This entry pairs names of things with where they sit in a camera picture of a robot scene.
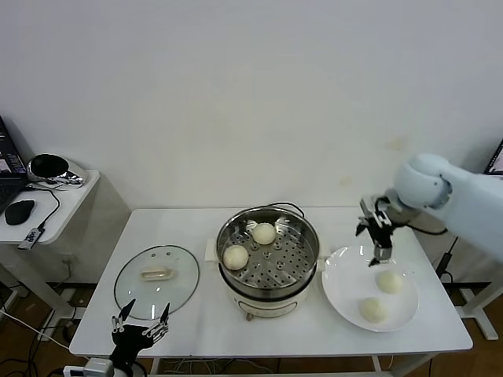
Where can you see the white steamed baozi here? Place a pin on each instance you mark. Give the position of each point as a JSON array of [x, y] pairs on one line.
[[373, 310], [389, 282], [264, 233], [236, 257]]

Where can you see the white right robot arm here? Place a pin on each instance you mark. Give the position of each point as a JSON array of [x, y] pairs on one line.
[[463, 196]]

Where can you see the large white plate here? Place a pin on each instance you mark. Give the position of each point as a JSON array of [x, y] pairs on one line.
[[346, 282]]

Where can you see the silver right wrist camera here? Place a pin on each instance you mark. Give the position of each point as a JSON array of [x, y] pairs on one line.
[[367, 204]]

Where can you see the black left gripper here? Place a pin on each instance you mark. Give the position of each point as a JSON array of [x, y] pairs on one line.
[[131, 339]]

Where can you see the chrome and black headset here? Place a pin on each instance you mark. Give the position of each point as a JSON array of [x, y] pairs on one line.
[[49, 167]]

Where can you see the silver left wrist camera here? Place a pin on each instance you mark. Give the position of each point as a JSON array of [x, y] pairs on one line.
[[96, 367]]

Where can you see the black computer mouse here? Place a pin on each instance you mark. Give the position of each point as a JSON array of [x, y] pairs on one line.
[[19, 212]]

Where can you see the white side table with label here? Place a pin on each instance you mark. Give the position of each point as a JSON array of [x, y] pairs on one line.
[[485, 318]]

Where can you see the black laptop with dark screen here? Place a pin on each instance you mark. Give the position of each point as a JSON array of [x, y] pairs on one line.
[[9, 165]]

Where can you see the white side table with headset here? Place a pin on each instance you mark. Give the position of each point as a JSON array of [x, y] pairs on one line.
[[74, 208]]

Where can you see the round glass pot lid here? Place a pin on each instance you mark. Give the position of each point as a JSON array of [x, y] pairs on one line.
[[177, 282]]

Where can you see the steel steamer basket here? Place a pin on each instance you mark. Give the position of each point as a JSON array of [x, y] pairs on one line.
[[306, 239]]

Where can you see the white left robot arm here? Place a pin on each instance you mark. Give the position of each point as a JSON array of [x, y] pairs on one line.
[[129, 370]]

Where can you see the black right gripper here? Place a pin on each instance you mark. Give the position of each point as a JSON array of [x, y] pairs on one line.
[[381, 233]]

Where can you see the white electric cooker base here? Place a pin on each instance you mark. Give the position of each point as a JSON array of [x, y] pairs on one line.
[[267, 304]]

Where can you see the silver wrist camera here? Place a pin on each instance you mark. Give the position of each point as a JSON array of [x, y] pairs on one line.
[[96, 367], [367, 204]]

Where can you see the small grey usb hub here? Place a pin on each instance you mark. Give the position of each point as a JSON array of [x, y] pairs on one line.
[[31, 237]]

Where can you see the white wall socket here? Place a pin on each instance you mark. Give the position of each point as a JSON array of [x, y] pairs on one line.
[[68, 260]]

